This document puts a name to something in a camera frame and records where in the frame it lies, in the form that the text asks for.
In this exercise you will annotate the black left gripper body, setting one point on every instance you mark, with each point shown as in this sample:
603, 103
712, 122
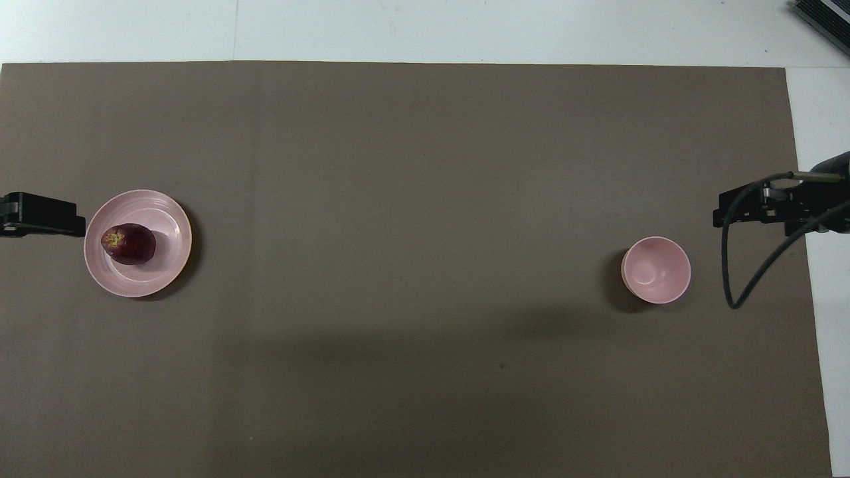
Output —
23, 214

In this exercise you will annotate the dark red apple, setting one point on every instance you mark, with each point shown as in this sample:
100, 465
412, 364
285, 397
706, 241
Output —
133, 245

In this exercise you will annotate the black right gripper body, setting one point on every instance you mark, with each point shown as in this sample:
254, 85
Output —
807, 206

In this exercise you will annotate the pink plate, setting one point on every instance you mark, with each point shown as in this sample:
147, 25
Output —
166, 269

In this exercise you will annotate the dark grey ribbed device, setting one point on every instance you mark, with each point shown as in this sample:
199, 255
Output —
827, 16

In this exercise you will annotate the pink bowl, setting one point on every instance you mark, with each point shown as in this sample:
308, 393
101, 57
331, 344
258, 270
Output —
656, 271

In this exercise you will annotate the brown table mat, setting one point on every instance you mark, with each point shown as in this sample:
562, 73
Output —
425, 199

